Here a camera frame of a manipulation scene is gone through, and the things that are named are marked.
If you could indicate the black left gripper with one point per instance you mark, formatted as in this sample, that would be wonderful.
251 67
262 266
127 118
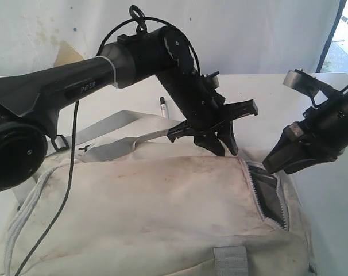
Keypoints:
205 112

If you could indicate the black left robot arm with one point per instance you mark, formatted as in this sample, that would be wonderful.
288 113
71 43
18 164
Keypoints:
30 103

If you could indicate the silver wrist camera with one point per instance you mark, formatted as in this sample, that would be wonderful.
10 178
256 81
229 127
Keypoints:
212 79
306 84

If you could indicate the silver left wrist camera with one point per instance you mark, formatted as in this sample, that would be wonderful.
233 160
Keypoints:
212 79

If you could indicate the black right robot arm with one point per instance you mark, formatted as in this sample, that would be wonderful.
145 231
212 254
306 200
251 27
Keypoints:
320 138

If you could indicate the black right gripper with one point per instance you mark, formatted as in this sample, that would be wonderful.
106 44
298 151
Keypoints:
320 138

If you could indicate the black capped white marker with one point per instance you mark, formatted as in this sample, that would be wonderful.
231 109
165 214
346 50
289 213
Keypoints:
163 107

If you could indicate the white canvas backpack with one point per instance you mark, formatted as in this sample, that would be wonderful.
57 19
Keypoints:
134 204

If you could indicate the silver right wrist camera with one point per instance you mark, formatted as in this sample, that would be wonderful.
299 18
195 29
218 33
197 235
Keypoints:
306 84

